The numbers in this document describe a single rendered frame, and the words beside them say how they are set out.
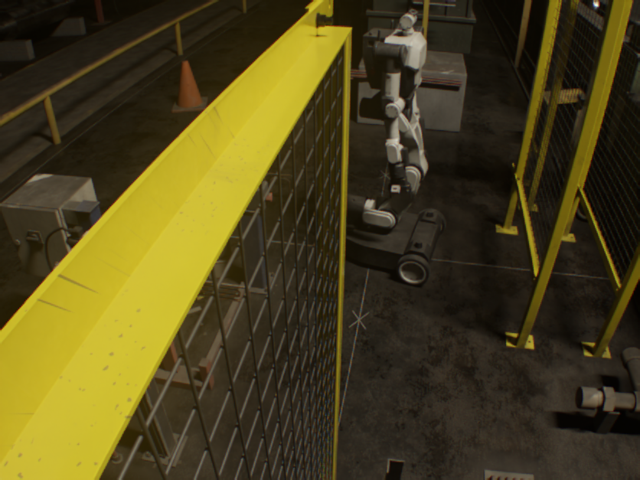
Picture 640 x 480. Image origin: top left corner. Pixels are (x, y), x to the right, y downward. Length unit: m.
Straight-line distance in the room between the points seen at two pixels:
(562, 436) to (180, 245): 2.38
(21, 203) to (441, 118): 3.83
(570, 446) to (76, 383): 2.43
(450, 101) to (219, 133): 4.63
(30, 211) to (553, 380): 2.54
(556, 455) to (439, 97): 3.46
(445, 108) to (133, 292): 4.81
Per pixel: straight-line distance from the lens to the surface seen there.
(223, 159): 0.44
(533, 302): 2.68
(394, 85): 2.59
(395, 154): 2.70
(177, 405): 2.56
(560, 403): 2.72
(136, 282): 0.32
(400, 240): 3.18
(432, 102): 5.02
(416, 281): 3.09
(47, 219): 2.27
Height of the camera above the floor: 2.00
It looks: 36 degrees down
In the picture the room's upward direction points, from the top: straight up
